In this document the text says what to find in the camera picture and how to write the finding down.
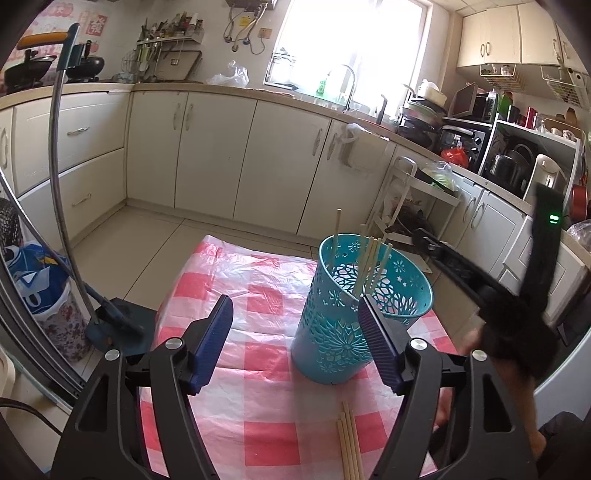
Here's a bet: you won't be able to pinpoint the kitchen window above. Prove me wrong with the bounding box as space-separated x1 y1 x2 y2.
265 0 435 100

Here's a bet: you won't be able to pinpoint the pink checkered plastic tablecloth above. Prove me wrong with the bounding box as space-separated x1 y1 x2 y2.
139 234 458 480

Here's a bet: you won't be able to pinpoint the black toaster oven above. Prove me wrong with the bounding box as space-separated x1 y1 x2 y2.
436 124 492 160

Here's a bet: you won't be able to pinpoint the white shelf rack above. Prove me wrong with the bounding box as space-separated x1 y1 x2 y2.
478 113 585 204

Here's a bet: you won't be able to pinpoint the blue patterned bag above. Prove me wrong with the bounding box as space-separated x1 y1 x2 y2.
4 242 70 315

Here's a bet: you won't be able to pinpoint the stack of pots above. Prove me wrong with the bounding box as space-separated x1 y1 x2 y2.
397 99 446 148

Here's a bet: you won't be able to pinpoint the dark wok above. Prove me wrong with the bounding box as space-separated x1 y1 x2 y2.
385 205 437 236

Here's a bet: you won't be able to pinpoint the red plastic bag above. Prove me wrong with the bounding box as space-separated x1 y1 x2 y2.
440 147 469 168

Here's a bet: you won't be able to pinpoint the teal perforated utensil holder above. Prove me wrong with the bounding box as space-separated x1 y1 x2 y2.
291 234 434 385

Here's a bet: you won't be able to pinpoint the white hanging bag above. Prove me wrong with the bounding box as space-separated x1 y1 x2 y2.
329 122 389 174

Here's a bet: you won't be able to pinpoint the person's right forearm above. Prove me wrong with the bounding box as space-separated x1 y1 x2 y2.
436 323 541 462

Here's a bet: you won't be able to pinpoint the cream drawer unit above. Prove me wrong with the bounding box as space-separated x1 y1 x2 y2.
0 90 132 204
455 182 587 324

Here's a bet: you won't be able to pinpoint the wooden chopstick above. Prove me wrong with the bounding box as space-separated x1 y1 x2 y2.
360 236 377 296
342 400 370 480
367 238 384 289
337 419 354 480
329 209 343 271
372 243 394 296
352 224 370 296
339 411 361 480

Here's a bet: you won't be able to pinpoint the black rice cooker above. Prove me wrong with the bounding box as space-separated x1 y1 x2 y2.
487 145 536 192

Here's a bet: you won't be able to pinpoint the cream wall cabinets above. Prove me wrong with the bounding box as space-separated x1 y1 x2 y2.
456 2 580 70

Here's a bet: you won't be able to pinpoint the red paper wall decoration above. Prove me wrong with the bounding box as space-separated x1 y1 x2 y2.
88 13 109 42

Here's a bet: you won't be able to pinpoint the hanging metal tray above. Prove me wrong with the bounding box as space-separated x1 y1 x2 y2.
157 50 203 81

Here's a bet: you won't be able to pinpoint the black wok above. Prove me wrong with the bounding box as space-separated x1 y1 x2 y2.
4 48 58 88

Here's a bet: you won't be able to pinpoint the chrome faucet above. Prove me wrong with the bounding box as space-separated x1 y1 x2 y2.
342 65 357 112

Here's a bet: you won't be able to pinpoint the white trolley cart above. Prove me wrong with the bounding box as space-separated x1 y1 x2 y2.
369 157 462 273

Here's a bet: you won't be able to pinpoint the clear plastic bag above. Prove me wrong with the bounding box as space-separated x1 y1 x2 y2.
566 220 591 245

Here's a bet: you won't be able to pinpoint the red saucepan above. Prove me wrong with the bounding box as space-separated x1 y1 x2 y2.
568 185 591 222

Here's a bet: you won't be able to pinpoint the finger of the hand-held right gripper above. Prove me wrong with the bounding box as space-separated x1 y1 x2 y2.
411 228 506 292
434 257 491 315

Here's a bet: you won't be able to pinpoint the floral waste bin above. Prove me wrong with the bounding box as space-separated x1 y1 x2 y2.
34 281 90 363

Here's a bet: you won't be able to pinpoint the black lidded pot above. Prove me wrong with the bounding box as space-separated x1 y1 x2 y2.
67 41 106 80

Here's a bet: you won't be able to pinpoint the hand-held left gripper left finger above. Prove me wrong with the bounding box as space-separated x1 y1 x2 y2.
48 294 234 480

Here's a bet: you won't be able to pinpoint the white plastic bag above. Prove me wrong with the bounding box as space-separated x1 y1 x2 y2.
206 61 250 88

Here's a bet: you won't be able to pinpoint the wall utensil rack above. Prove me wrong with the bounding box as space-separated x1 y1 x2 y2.
136 14 205 51

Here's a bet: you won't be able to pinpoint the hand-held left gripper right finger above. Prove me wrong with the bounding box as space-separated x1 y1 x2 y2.
358 294 539 480

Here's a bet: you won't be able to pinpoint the bagged green vegetables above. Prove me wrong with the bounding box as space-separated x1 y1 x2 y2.
416 159 462 192

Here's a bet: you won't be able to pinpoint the white wire basket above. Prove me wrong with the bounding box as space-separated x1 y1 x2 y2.
540 65 591 107
479 64 525 90

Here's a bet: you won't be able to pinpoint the black microwave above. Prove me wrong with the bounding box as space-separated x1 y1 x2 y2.
450 85 497 123

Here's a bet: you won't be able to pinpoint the cream base cabinets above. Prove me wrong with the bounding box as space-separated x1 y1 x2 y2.
124 90 398 238

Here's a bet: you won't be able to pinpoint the white electric water boiler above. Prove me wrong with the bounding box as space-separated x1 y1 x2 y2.
524 154 568 201

